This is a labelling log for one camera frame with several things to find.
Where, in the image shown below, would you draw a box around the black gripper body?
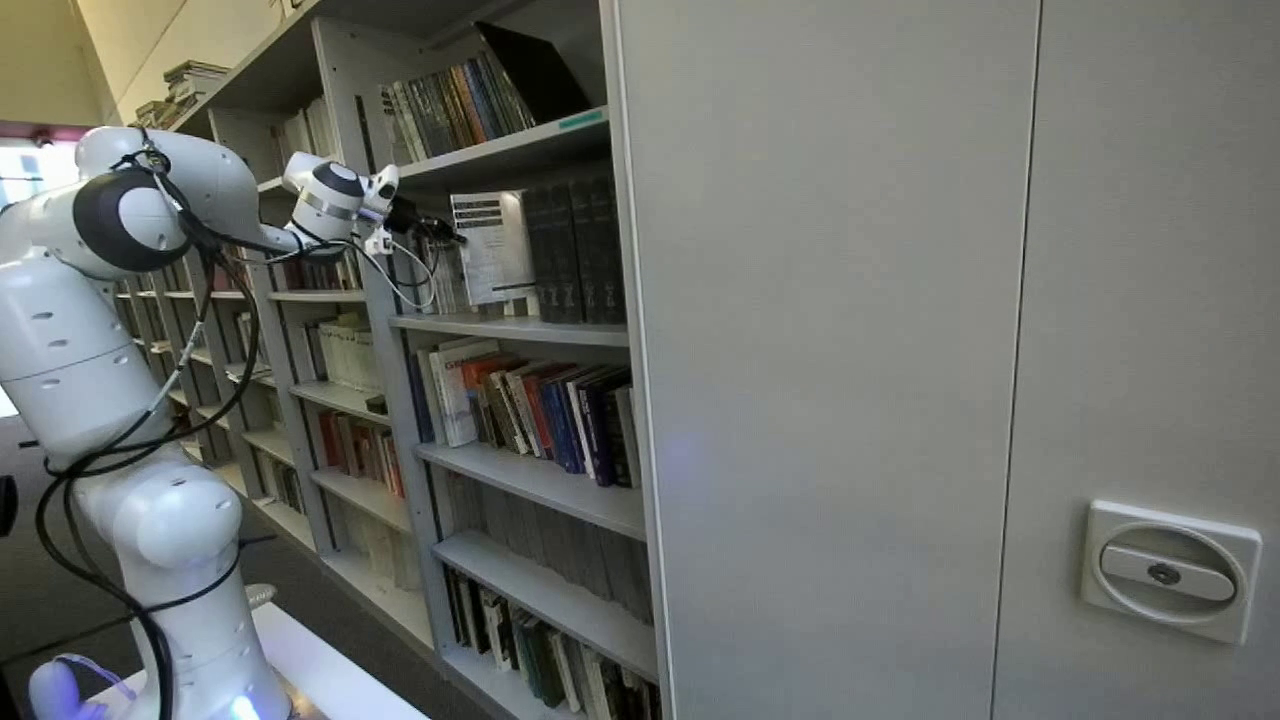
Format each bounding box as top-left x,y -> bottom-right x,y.
382,197 -> 435,240

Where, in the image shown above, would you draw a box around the white cabinet door handle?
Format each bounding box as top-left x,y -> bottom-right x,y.
1076,500 -> 1264,647

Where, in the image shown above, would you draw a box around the grey neighbouring bookshelf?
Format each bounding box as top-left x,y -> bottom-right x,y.
118,45 -> 432,647

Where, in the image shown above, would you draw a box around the colourful book row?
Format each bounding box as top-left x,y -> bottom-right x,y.
416,341 -> 640,487

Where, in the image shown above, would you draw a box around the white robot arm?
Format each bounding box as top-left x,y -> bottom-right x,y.
0,126 -> 403,720

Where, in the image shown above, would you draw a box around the grey metal bookshelf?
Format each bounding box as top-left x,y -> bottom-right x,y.
316,0 -> 665,720

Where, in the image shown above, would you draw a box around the dark book row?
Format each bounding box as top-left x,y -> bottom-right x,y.
524,175 -> 624,325

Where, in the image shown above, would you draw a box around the thin white journal booklets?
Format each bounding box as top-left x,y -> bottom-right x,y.
451,190 -> 530,309

